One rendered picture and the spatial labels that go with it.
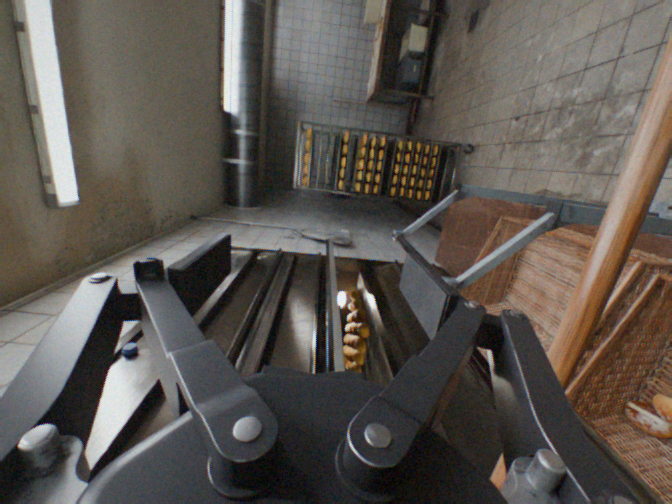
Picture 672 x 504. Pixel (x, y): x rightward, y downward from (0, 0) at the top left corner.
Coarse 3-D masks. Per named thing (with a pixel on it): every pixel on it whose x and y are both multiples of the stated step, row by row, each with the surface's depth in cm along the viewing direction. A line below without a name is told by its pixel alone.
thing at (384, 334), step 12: (360, 264) 181; (372, 288) 144; (372, 300) 135; (384, 312) 122; (384, 324) 113; (384, 336) 108; (384, 348) 106; (396, 348) 99; (396, 360) 92; (396, 372) 89
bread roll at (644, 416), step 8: (624, 408) 67; (632, 408) 64; (640, 408) 63; (648, 408) 62; (632, 416) 64; (640, 416) 62; (648, 416) 61; (656, 416) 60; (640, 424) 62; (648, 424) 60; (656, 424) 59; (664, 424) 59; (648, 432) 61; (656, 432) 59; (664, 432) 58
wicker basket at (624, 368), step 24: (648, 288) 57; (624, 312) 60; (648, 312) 59; (624, 336) 61; (648, 336) 61; (600, 360) 63; (624, 360) 63; (648, 360) 63; (576, 384) 64; (600, 384) 65; (624, 384) 65; (648, 384) 66; (576, 408) 67; (600, 408) 68; (624, 432) 64; (624, 456) 59; (648, 456) 58; (648, 480) 54
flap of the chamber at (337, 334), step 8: (336, 280) 113; (336, 288) 106; (336, 296) 100; (336, 304) 94; (336, 312) 89; (336, 320) 85; (336, 328) 81; (336, 336) 77; (336, 344) 74; (336, 352) 71; (336, 360) 68; (336, 368) 65; (344, 368) 65
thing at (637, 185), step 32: (640, 128) 23; (640, 160) 23; (640, 192) 23; (608, 224) 25; (640, 224) 24; (608, 256) 25; (576, 288) 28; (608, 288) 26; (576, 320) 28; (576, 352) 28
